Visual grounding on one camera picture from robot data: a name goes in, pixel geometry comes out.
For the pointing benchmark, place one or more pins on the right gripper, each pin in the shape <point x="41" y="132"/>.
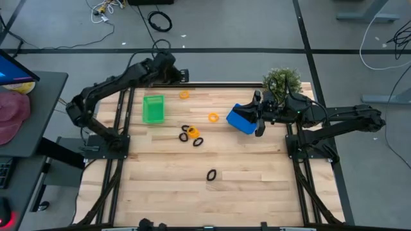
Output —
<point x="276" y="109"/>

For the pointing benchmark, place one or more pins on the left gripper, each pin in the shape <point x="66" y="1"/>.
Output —
<point x="167" y="67"/>

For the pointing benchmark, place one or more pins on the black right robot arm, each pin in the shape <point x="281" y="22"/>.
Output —
<point x="353" y="112"/>

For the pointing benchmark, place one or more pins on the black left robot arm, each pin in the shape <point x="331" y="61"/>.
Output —
<point x="106" y="85"/>

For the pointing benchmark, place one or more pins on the blue plastic basket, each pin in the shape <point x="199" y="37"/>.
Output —
<point x="239" y="125"/>

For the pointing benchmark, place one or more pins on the green plastic basket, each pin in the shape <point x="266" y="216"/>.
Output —
<point x="153" y="110"/>

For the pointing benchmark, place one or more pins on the green potted plant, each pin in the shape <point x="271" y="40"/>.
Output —
<point x="282" y="77"/>

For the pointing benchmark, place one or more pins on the black box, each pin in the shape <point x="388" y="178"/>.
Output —
<point x="151" y="2"/>

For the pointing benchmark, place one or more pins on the black clamp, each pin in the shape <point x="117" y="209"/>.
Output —
<point x="264" y="226"/>

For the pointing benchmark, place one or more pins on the grey table foot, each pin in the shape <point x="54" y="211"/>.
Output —
<point x="385" y="99"/>

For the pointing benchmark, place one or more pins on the black desk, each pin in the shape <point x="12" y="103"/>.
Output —
<point x="45" y="112"/>

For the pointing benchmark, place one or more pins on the grey table leg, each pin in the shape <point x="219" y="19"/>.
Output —
<point x="369" y="16"/>

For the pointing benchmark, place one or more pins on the yellow bowl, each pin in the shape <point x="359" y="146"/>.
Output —
<point x="22" y="87"/>

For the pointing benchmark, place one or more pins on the computer monitor with blue screen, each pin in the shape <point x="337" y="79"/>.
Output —
<point x="13" y="70"/>

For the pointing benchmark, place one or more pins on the pink cap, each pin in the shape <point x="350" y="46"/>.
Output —
<point x="13" y="115"/>

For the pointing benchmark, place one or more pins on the dark low desk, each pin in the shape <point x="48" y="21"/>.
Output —
<point x="22" y="192"/>

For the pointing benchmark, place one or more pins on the black keyboard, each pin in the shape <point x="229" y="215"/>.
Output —
<point x="4" y="173"/>

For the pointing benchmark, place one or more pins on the black computer mouse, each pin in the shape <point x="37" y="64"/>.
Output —
<point x="4" y="211"/>

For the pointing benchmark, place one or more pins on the black aluminium rig frame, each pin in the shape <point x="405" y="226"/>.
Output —
<point x="208" y="85"/>

